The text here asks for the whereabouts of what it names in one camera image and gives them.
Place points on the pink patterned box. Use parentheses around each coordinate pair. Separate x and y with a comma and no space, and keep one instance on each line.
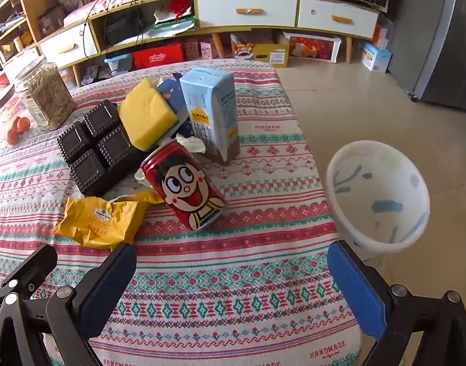
(193,49)

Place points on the yellow snack wrapper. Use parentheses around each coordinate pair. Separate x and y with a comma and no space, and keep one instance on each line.
(99,221)

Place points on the black electronic box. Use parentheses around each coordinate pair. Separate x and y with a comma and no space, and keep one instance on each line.
(120,26)

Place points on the dark blue starry packet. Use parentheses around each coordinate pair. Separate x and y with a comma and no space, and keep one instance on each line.
(172,97)

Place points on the patterned woven tablecloth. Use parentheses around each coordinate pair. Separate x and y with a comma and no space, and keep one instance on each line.
(255,236)

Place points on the pile of green red papers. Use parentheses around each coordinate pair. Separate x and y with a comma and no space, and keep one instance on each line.
(172,23)

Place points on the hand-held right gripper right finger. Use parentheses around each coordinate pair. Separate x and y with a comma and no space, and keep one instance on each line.
(354,289)

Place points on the clear jar of snack sticks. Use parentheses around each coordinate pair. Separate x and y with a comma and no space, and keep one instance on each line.
(46,95)

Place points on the black plastic compartment tray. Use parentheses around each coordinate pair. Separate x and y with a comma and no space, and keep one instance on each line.
(95,148)

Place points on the red cartoon drink can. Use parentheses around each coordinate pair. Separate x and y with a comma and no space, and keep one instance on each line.
(183,186)

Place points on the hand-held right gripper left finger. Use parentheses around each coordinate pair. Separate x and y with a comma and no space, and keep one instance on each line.
(103,297)

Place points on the white crumpled tissue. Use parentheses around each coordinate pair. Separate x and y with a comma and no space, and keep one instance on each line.
(193,145)

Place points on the silver refrigerator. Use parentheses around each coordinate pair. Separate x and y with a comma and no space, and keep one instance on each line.
(438,45)

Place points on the red gift box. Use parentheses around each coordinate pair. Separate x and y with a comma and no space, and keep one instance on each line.
(156,57)

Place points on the orange small box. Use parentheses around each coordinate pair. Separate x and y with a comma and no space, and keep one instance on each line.
(380,36)

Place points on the white plastic waste bin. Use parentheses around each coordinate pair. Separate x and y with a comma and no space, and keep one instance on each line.
(377,183)

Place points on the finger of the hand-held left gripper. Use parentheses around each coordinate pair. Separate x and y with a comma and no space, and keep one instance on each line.
(34,267)

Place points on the blue plastic storage container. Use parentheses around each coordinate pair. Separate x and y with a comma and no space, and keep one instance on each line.
(118,64)

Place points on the yellow cardboard box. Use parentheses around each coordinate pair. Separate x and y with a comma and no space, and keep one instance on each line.
(267,51)

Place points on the wooden white drawer cabinet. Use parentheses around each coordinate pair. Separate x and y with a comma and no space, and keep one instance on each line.
(217,7)

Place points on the yellow sponge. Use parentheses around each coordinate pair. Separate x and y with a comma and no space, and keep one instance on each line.
(145,114)

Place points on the wooden bookshelf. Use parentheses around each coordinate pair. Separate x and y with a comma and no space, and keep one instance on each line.
(27,0)

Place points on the small red orange fruit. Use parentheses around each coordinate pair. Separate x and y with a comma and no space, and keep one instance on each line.
(23,124)
(12,136)

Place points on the white framed picture box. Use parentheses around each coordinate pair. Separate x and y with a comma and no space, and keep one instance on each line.
(313,47)

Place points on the white and blue box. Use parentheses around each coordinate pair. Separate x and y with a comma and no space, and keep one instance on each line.
(377,57)

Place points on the light blue milk carton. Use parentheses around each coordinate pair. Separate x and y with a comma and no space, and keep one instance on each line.
(212,114)

